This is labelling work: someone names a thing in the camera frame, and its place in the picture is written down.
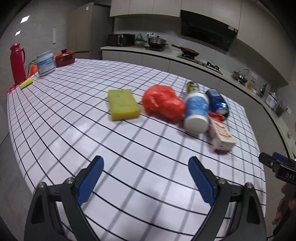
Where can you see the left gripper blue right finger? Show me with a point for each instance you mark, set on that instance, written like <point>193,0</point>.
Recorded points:
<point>204,180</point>

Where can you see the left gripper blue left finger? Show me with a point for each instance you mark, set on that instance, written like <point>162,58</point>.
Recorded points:
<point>87,179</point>

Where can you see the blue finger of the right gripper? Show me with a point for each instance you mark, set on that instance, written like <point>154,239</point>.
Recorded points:
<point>271,161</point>
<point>280,157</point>

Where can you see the red white carton box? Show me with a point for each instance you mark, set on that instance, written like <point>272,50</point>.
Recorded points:
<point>222,140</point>

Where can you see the blue white paper cup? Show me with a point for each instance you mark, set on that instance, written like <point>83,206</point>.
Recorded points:
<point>196,113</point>

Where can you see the blue beverage can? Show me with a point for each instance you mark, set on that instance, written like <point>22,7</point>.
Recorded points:
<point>217,103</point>

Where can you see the red plastic bag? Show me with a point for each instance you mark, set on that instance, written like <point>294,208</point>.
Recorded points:
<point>162,100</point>

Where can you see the yellow green sponge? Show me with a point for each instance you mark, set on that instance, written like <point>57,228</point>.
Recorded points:
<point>122,105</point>

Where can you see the black yellow coconut juice can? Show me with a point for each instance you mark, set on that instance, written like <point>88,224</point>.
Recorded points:
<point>192,87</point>

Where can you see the white tiled kitchen island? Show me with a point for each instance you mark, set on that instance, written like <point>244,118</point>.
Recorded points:
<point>61,121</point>

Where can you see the person right hand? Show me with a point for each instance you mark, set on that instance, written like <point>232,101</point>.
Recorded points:
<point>279,212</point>

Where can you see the utensil holder with utensils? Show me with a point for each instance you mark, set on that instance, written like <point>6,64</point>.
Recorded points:
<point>280,109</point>

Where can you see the white rice cooker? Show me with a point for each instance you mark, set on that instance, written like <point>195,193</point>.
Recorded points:
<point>271,99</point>

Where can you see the dark glass bottle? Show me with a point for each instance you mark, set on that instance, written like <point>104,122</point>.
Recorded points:
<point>262,91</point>

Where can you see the yellow oil bottle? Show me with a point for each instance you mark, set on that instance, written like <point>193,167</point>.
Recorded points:
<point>251,85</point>

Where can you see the steel kettle pot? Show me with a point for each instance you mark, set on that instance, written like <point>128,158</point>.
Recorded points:
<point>240,76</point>

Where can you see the black gas stove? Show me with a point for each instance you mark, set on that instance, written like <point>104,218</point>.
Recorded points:
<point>208,65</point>

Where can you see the small yellow sponge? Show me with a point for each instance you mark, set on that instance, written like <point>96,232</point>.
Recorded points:
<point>26,83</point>

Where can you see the white blue plastic jar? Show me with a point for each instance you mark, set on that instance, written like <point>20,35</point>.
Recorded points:
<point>45,63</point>

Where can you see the black lidded wok pot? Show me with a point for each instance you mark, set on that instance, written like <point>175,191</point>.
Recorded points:
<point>157,43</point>

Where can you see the green ceramic bowl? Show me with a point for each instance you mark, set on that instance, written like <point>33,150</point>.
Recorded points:
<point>140,43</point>

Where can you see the black range hood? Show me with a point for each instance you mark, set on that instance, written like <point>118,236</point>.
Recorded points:
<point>208,30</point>

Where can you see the red thermos jug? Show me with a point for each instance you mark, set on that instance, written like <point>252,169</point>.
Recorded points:
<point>17,59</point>

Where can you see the green ceramic vase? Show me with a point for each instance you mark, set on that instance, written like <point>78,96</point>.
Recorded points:
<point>139,37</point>

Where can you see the black microwave oven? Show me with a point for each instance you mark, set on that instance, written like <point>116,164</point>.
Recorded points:
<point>121,40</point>

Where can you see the beige refrigerator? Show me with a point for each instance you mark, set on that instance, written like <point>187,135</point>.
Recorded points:
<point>88,28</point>

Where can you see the upper wall cabinets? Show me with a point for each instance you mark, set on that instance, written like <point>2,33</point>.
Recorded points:
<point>242,30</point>

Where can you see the frying pan with handle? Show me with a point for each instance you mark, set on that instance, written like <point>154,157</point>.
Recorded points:
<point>186,51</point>

